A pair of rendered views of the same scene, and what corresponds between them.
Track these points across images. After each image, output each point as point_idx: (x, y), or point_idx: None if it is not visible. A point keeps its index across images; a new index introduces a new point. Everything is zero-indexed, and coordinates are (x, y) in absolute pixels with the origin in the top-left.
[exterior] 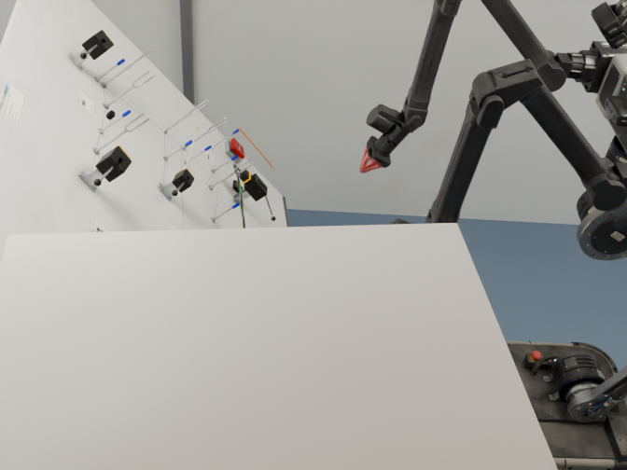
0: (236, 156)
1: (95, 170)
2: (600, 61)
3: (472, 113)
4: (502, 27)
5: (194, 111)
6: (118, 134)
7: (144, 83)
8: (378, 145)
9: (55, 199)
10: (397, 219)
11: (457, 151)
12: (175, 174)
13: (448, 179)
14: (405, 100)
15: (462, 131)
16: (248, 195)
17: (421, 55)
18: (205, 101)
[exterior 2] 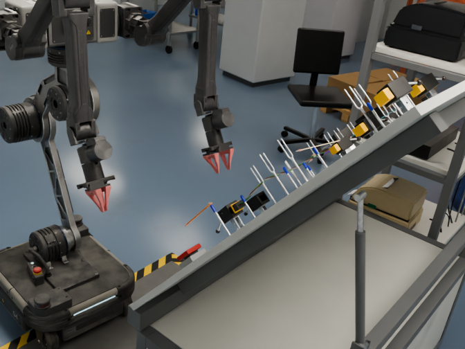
0: (242, 195)
1: (435, 94)
2: (20, 18)
3: (219, 5)
4: (53, 17)
5: (290, 151)
6: (407, 95)
7: (362, 99)
8: (102, 172)
9: None
10: (222, 109)
11: (215, 37)
12: (344, 149)
13: (215, 59)
14: (77, 127)
15: (214, 23)
16: (236, 219)
17: (84, 70)
18: (279, 141)
